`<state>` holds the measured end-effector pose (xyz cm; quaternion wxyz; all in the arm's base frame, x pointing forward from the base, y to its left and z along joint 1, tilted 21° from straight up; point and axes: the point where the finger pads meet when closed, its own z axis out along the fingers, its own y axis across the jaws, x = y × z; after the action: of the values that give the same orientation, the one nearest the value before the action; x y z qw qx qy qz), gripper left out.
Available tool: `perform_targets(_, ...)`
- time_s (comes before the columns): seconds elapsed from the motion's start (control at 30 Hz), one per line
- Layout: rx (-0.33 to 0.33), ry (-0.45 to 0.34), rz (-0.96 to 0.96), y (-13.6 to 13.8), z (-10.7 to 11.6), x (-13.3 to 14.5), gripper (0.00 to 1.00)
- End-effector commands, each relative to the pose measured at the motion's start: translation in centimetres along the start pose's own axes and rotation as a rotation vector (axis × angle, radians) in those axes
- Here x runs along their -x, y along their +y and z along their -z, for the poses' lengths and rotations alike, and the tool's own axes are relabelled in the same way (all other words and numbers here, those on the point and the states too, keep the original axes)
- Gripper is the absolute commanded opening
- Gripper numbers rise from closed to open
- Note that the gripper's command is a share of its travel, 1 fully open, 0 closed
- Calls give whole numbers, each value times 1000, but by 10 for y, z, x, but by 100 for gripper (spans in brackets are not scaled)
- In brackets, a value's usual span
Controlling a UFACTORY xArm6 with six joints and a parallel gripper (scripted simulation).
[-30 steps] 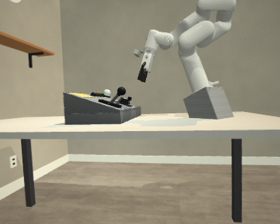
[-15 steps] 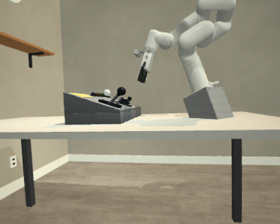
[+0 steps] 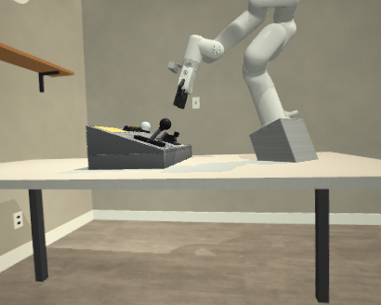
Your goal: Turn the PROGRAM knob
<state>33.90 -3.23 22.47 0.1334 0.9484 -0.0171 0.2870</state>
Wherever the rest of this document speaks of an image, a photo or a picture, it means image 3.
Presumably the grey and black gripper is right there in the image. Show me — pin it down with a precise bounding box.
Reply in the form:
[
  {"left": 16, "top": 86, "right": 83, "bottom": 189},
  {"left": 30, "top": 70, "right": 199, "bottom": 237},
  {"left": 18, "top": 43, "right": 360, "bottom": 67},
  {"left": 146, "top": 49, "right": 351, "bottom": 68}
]
[{"left": 173, "top": 65, "right": 198, "bottom": 109}]

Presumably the grey control panel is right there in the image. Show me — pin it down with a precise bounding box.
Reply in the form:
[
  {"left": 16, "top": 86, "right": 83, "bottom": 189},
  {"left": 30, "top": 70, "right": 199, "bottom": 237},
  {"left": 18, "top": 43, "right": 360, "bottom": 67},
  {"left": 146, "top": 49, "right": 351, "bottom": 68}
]
[{"left": 85, "top": 118, "right": 192, "bottom": 170}]

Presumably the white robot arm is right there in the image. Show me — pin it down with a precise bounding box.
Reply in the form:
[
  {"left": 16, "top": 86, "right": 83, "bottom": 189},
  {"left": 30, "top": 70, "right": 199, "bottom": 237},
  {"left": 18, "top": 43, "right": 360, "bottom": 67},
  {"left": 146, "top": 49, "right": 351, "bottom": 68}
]
[{"left": 168, "top": 0, "right": 299, "bottom": 128}]

